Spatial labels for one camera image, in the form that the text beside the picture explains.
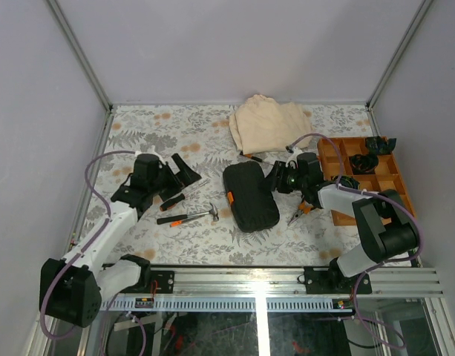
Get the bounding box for dark tape roll top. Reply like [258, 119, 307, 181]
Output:
[365, 136, 397, 156]

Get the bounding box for small precision screwdriver by bag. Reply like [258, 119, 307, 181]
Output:
[239, 151, 274, 166]

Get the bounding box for cream cloth bag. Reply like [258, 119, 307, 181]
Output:
[229, 94, 313, 154]

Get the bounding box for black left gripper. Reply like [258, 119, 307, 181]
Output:
[151, 154, 203, 202]

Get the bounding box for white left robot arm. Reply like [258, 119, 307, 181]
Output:
[39, 153, 201, 328]

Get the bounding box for orange black needle-nose pliers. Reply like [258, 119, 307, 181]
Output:
[287, 200, 313, 225]

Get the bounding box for orange utility knife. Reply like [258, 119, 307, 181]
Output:
[170, 217, 197, 227]

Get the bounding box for orange compartment tray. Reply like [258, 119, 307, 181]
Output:
[317, 137, 415, 214]

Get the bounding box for dark tape roll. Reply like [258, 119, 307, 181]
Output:
[365, 136, 397, 156]
[331, 175, 360, 190]
[350, 154, 379, 174]

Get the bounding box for dark green tool case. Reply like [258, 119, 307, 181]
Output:
[223, 161, 280, 233]

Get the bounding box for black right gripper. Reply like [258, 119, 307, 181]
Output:
[259, 162, 307, 195]

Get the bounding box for floral table mat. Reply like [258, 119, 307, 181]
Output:
[73, 105, 359, 266]

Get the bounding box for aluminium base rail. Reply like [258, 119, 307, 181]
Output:
[102, 267, 444, 312]

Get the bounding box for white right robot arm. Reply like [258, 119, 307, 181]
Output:
[263, 153, 420, 293]

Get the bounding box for steel claw hammer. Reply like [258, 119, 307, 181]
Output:
[156, 203, 219, 225]

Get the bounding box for large black orange screwdriver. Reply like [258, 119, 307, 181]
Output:
[160, 180, 208, 211]

